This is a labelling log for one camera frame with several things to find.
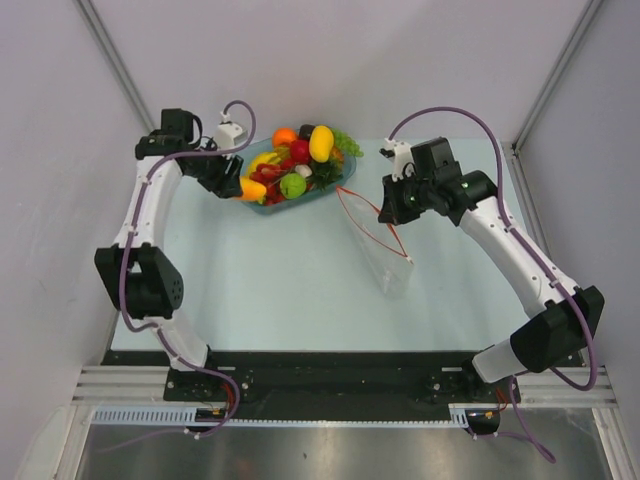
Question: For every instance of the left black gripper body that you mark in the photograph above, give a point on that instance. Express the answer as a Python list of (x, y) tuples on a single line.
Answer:
[(210, 171)]

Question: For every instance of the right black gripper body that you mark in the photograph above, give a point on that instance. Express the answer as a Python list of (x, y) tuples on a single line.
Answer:
[(408, 198)]

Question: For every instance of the orange yellow toy mango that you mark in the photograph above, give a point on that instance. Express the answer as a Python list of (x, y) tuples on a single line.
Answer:
[(251, 191)]

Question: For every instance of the clear zip top bag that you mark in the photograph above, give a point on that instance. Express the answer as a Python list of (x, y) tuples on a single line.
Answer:
[(382, 247)]

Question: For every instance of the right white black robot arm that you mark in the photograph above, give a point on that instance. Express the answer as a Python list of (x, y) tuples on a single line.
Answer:
[(562, 316)]

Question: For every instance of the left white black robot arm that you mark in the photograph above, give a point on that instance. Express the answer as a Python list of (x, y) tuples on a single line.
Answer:
[(142, 283)]

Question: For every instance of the yellow toy bananas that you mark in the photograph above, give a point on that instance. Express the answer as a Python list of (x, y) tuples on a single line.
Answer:
[(268, 158)]

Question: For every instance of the green toy apple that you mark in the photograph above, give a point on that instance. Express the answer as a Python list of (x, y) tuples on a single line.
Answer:
[(292, 185)]

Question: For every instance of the toy orange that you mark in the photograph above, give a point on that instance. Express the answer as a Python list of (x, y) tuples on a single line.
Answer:
[(283, 136)]

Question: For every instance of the white toy mushroom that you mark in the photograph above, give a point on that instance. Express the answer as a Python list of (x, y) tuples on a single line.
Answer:
[(304, 170)]

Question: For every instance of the green toy grapes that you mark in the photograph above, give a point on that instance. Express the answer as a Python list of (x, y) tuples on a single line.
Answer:
[(346, 144)]

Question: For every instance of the red toy apple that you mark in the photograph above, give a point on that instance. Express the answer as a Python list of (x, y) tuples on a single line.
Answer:
[(299, 151)]

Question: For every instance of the green toy leafy vegetable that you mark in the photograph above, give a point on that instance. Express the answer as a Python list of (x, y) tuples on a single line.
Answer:
[(325, 174)]

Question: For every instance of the dark purple toy fruit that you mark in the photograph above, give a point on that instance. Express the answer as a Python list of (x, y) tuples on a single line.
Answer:
[(306, 131)]

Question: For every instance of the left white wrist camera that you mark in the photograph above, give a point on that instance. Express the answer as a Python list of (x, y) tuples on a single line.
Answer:
[(229, 134)]

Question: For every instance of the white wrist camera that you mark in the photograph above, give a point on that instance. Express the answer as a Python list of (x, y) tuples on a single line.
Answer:
[(399, 152), (229, 134)]

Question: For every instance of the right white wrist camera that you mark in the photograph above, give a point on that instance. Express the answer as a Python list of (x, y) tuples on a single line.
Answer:
[(399, 152)]

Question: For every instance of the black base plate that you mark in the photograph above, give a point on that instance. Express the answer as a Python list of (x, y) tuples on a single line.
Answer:
[(354, 384)]

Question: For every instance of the white slotted cable duct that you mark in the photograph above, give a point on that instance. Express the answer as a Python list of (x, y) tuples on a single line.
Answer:
[(192, 417)]

